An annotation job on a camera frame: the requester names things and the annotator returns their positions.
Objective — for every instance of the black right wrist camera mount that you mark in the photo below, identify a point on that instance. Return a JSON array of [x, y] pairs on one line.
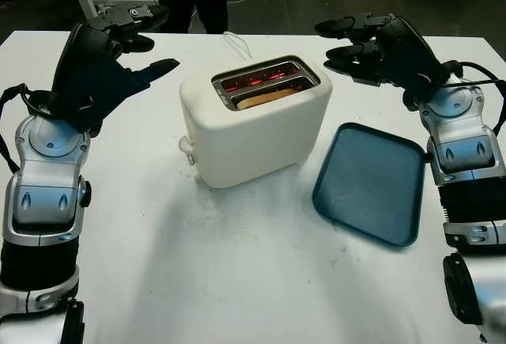
[[415, 100]]

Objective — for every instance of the slice of toast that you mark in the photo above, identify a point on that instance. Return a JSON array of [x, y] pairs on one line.
[[265, 99]]

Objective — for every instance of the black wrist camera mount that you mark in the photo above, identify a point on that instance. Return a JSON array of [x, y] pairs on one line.
[[85, 116], [415, 100]]

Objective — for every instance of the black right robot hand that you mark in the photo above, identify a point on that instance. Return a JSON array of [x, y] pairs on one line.
[[407, 51]]

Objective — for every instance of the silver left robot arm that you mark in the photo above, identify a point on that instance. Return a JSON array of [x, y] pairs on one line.
[[43, 170]]

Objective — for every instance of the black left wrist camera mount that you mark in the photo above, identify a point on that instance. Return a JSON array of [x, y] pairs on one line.
[[85, 116]]

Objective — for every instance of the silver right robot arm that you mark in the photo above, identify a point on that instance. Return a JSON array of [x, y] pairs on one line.
[[454, 122]]

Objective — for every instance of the dark teal plastic tray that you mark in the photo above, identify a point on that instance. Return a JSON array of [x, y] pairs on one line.
[[367, 186]]

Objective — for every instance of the white two-slot toaster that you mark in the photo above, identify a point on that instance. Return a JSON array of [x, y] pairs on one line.
[[257, 138]]

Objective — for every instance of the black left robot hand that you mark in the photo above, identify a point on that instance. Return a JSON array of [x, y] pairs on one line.
[[83, 59]]

